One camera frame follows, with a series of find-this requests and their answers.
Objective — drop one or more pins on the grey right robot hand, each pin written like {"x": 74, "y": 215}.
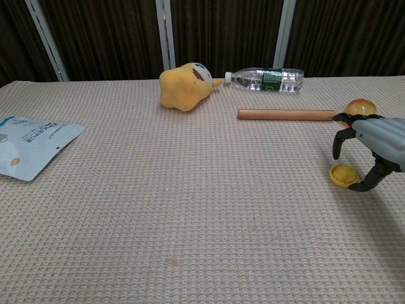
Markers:
{"x": 383, "y": 139}

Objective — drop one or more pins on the yellow shallow bowl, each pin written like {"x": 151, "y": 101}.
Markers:
{"x": 338, "y": 185}

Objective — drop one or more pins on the yellow plush toy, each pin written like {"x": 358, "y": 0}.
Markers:
{"x": 180, "y": 88}

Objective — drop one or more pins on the orange transparent dome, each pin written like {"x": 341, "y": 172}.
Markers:
{"x": 360, "y": 106}

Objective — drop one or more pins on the brown wooden rod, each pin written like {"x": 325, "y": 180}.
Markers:
{"x": 284, "y": 114}

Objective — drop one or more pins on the clear plastic water bottle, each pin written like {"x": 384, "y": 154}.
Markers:
{"x": 269, "y": 80}

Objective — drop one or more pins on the beige woven table mat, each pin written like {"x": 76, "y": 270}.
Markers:
{"x": 158, "y": 190}

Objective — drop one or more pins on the dark brown curtain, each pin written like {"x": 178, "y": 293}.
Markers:
{"x": 107, "y": 38}

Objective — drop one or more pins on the light blue snack pouch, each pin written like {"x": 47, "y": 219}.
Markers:
{"x": 28, "y": 149}

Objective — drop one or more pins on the white metal frame post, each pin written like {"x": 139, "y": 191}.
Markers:
{"x": 284, "y": 31}
{"x": 166, "y": 31}
{"x": 47, "y": 41}

